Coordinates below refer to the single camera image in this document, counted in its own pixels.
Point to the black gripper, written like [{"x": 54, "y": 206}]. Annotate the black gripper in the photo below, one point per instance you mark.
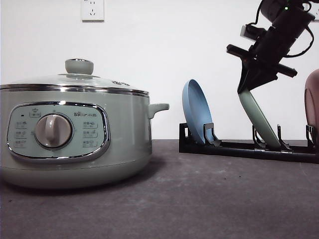
[{"x": 270, "y": 49}]

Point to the green plate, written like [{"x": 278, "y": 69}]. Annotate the green plate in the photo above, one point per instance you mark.
[{"x": 260, "y": 119}]

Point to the glass steamer lid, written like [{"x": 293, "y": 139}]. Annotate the glass steamer lid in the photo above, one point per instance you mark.
[{"x": 78, "y": 77}]

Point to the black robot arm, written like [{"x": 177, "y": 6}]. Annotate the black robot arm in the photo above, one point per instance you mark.
[{"x": 261, "y": 64}]

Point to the pink plate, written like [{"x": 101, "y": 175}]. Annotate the pink plate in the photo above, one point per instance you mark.
[{"x": 311, "y": 98}]

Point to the blue plate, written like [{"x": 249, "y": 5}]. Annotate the blue plate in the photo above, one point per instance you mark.
[{"x": 196, "y": 110}]

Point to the green electric steamer pot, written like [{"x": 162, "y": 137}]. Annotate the green electric steamer pot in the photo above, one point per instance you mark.
[{"x": 71, "y": 137}]

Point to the black dish rack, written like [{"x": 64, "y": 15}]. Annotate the black dish rack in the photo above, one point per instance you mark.
[{"x": 283, "y": 151}]

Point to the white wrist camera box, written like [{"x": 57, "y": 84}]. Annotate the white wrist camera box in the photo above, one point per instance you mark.
[{"x": 251, "y": 32}]

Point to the white wall socket right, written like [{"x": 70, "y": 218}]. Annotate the white wall socket right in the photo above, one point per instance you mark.
[{"x": 314, "y": 9}]

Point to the white wall socket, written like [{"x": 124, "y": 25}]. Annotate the white wall socket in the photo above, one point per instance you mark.
[
  {"x": 314, "y": 9},
  {"x": 92, "y": 11}
]

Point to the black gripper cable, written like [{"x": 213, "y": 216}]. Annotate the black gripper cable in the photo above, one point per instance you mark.
[{"x": 304, "y": 2}]

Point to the white wall socket left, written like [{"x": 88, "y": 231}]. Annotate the white wall socket left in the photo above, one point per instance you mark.
[{"x": 92, "y": 11}]

